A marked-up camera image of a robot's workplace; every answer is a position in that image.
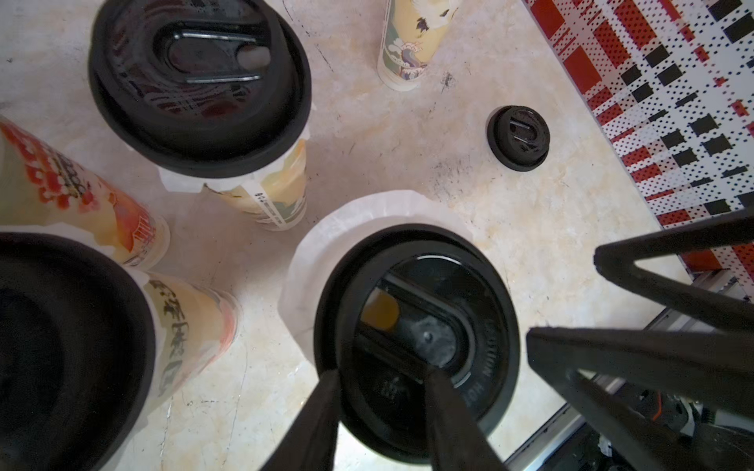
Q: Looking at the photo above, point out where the black cup lid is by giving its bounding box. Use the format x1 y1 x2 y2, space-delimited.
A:
486 105 551 173
313 224 520 465
1 233 156 470
88 1 312 179

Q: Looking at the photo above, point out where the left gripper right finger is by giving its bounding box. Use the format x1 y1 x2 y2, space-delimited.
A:
424 367 507 470

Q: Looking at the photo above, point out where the translucent paper disc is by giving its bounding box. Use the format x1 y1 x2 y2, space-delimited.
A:
278 190 473 364

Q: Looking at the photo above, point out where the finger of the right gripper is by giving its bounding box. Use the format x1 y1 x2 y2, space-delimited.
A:
594 209 753 333
526 328 753 470

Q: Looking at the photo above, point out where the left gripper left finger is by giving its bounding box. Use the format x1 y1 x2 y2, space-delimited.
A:
261 370 342 470

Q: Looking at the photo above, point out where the black cup lid front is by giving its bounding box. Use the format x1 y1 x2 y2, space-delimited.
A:
486 105 551 173

